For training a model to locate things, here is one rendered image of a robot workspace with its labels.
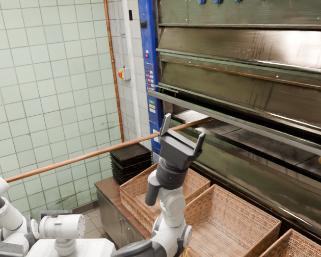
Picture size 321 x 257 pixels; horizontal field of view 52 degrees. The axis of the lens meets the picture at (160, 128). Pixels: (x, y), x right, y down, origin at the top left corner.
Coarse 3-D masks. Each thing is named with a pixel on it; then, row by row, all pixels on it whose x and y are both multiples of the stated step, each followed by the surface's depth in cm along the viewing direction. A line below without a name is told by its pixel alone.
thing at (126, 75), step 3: (120, 69) 305; (123, 69) 301; (126, 69) 302; (129, 69) 304; (123, 72) 301; (126, 72) 303; (129, 72) 304; (123, 75) 303; (126, 75) 304; (129, 75) 305; (120, 78) 309; (123, 78) 304; (126, 78) 304; (129, 78) 306
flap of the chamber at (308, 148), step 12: (156, 96) 245; (180, 96) 244; (192, 108) 210; (216, 108) 211; (228, 120) 183; (252, 120) 184; (264, 120) 187; (264, 132) 163; (288, 132) 165; (300, 132) 167; (288, 144) 152; (300, 144) 147
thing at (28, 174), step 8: (200, 120) 247; (208, 120) 251; (176, 128) 237; (144, 136) 226; (152, 136) 228; (120, 144) 217; (128, 144) 220; (96, 152) 209; (104, 152) 212; (72, 160) 202; (80, 160) 205; (40, 168) 194; (48, 168) 195; (16, 176) 187; (24, 176) 189
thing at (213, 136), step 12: (180, 120) 258; (192, 132) 243; (204, 132) 232; (228, 144) 212; (240, 144) 208; (252, 156) 196; (264, 156) 190; (276, 168) 182; (288, 168) 175; (300, 168) 174; (300, 180) 170; (312, 180) 164
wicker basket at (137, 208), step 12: (156, 168) 274; (132, 180) 264; (144, 180) 270; (192, 180) 249; (204, 180) 237; (120, 192) 261; (132, 192) 268; (144, 192) 274; (192, 192) 249; (132, 204) 244; (144, 204) 259; (156, 204) 257; (144, 216) 229; (156, 216) 243
